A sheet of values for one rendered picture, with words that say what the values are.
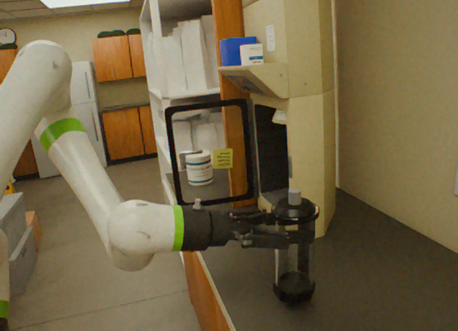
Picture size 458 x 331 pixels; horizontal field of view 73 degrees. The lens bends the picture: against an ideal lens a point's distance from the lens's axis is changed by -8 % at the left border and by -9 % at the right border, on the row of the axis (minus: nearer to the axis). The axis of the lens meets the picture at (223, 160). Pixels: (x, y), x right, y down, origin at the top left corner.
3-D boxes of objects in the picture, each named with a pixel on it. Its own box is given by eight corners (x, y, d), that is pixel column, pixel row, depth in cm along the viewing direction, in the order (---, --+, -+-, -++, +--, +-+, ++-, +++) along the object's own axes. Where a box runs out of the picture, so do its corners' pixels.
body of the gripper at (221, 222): (214, 220, 64) (258, 220, 67) (203, 203, 72) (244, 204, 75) (209, 254, 66) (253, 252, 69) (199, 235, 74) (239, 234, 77)
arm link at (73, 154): (45, 141, 75) (88, 124, 81) (51, 166, 84) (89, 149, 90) (124, 275, 66) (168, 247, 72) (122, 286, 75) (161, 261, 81)
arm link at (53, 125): (14, 86, 79) (60, 73, 86) (21, 118, 89) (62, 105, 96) (43, 139, 74) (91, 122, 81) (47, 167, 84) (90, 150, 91)
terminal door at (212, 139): (254, 199, 134) (246, 97, 123) (177, 210, 131) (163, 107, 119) (253, 198, 135) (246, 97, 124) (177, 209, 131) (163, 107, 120)
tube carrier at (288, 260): (302, 270, 86) (303, 195, 81) (324, 294, 76) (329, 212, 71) (265, 280, 84) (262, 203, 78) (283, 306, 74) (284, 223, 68)
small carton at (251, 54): (255, 64, 104) (253, 45, 103) (263, 64, 100) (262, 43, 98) (241, 65, 103) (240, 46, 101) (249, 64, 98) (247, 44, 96)
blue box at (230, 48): (248, 64, 118) (246, 38, 116) (258, 64, 109) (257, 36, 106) (221, 66, 116) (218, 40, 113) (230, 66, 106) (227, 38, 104)
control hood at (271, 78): (249, 91, 124) (247, 64, 121) (289, 98, 94) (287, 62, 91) (219, 95, 121) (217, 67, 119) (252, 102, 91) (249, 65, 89)
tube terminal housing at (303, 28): (311, 195, 144) (303, 6, 122) (357, 226, 114) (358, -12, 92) (258, 207, 138) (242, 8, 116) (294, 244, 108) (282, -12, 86)
